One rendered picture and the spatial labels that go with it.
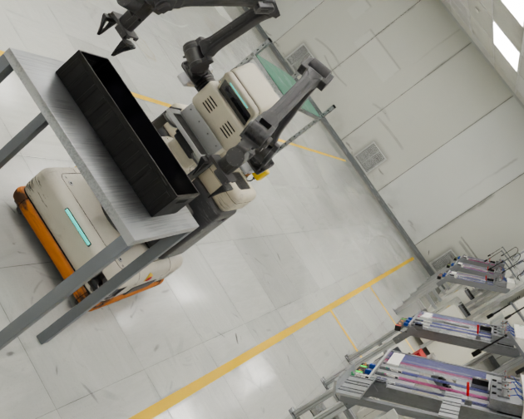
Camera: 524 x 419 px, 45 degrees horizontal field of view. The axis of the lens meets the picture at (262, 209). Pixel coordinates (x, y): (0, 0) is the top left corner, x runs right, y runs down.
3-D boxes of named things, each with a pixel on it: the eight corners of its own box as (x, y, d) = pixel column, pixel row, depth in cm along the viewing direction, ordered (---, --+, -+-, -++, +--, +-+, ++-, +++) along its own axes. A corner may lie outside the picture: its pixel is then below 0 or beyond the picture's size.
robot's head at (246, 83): (241, 79, 256) (254, 57, 243) (270, 120, 253) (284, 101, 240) (214, 91, 248) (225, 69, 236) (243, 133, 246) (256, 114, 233)
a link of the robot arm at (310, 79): (329, 83, 215) (304, 63, 215) (337, 72, 210) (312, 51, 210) (263, 155, 190) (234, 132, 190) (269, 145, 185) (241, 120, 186)
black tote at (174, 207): (175, 213, 210) (200, 194, 207) (150, 217, 194) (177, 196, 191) (86, 78, 217) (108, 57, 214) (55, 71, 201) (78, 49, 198)
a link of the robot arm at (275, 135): (340, 70, 220) (318, 51, 220) (333, 75, 208) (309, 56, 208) (268, 163, 239) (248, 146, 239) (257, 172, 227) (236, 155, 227)
